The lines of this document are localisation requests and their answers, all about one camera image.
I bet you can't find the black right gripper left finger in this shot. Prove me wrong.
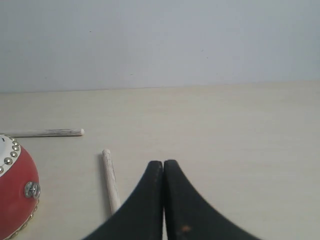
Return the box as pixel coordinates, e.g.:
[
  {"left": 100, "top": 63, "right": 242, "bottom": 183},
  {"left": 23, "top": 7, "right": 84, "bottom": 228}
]
[{"left": 85, "top": 160, "right": 163, "bottom": 240}]

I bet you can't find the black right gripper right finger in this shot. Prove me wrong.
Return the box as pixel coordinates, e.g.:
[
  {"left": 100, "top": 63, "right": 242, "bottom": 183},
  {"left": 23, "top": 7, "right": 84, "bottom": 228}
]
[{"left": 163, "top": 159, "right": 258, "bottom": 240}]

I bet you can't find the white drumstick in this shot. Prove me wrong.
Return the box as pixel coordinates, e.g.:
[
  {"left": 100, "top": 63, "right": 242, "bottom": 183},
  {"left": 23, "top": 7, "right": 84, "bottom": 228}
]
[
  {"left": 102, "top": 148, "right": 121, "bottom": 215},
  {"left": 2, "top": 128, "right": 85, "bottom": 138}
]

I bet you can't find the red small drum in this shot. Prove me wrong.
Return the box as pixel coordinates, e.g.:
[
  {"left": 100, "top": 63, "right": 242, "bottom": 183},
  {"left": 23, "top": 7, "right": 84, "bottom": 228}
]
[{"left": 0, "top": 133, "right": 41, "bottom": 240}]

